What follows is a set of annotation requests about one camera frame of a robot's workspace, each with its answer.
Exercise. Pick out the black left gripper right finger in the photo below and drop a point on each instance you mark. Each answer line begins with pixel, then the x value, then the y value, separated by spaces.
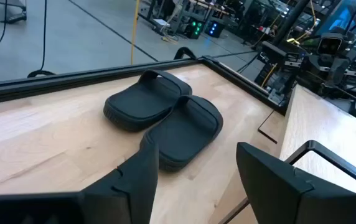
pixel 274 193

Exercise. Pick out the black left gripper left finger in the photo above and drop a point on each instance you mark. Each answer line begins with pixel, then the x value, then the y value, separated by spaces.
pixel 134 186

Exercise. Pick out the black rubber slide sandal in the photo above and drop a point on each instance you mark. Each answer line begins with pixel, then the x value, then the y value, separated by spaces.
pixel 181 137
pixel 140 102

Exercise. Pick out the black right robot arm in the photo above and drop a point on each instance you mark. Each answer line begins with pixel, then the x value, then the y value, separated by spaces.
pixel 336 67

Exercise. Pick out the computer with green lights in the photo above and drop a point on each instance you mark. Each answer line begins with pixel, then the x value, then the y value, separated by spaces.
pixel 195 28

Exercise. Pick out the computer with blue lights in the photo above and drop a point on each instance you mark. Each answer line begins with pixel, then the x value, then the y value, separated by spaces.
pixel 214 29

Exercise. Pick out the grey metal stand base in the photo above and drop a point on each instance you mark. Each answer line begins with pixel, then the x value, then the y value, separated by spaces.
pixel 14 17

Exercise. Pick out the wooden shelf with black frame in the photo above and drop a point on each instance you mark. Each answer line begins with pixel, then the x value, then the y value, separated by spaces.
pixel 321 130

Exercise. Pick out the black metal table frame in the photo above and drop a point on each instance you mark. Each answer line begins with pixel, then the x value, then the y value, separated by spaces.
pixel 72 81

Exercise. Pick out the black slanted frame post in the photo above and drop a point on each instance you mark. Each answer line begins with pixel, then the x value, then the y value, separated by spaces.
pixel 290 21

